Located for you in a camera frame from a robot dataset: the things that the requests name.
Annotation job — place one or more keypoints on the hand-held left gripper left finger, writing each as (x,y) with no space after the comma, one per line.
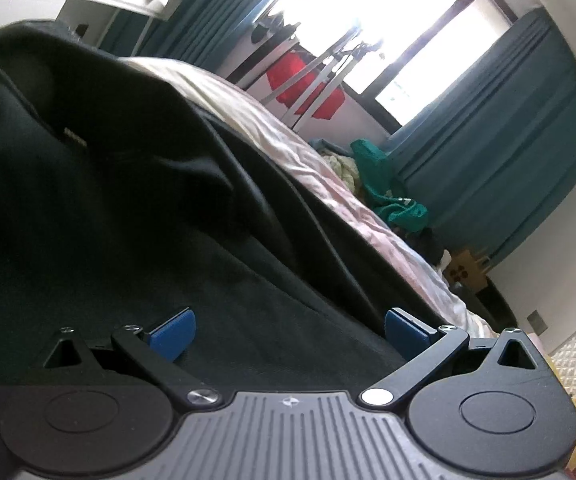
(173,332)

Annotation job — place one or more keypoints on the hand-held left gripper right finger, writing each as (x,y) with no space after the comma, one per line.
(404,330)

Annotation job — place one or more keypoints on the black garment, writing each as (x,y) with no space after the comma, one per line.
(118,210)

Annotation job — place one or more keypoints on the cardboard box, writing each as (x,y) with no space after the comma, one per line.
(465,270)

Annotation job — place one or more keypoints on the green garment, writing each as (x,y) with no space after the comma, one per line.
(388,185)

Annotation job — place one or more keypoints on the pale yellow cloth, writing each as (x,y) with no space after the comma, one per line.
(343,167)

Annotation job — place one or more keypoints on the teal curtain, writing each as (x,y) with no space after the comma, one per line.
(208,5)
(488,130)

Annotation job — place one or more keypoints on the white drying rack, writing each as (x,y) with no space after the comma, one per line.
(318,80)

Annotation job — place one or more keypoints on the red cloth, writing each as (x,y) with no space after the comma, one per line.
(303,85)

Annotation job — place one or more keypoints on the window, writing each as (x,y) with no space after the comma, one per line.
(383,25)

